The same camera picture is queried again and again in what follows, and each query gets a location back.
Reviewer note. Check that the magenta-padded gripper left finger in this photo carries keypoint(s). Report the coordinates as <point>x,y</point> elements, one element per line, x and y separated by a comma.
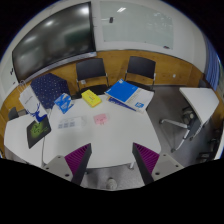
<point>77,159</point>

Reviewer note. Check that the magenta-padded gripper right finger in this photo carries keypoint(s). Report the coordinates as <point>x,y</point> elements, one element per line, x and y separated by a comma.
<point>146,159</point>

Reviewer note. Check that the pink charger block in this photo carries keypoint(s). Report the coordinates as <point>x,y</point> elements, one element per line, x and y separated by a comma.
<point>100,119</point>

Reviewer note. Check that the black mouse pad green print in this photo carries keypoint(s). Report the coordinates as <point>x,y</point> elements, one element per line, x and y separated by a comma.
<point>38,131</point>

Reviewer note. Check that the blue tissue box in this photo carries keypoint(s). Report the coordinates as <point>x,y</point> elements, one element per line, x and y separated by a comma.
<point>64,103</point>

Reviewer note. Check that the white book blue print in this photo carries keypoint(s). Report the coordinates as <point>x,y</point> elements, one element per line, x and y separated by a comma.
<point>143,100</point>

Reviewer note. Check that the yellow box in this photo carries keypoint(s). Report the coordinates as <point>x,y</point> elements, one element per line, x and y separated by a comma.
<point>90,98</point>

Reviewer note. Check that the blue covered book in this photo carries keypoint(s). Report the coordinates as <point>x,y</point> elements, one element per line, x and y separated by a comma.
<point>121,90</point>

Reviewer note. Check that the white paper bag blue deer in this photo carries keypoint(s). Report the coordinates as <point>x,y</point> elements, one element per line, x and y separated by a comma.
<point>30,101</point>

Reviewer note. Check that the dark blue dotted gift bag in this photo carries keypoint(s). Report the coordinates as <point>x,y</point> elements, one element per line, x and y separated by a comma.
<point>50,88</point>

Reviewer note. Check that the white side table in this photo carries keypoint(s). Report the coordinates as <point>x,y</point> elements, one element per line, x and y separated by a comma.
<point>198,101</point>

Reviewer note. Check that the black chair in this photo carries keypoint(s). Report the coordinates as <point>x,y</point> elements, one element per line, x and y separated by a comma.
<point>90,69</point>
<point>13,113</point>
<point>141,67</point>

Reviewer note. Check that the small glass whiteboard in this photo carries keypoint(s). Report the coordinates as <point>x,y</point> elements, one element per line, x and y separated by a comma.
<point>6,78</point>

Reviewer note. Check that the blue curtain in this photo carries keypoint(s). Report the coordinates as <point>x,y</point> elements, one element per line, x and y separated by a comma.
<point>213,66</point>

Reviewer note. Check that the large glass whiteboard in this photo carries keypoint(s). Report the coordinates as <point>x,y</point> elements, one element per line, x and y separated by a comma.
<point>140,23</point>

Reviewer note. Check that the black whiteboard eraser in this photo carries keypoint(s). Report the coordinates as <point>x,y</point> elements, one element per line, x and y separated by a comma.
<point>111,19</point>

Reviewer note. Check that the large black wall screen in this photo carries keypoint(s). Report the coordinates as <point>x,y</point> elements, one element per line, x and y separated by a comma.
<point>53,38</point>

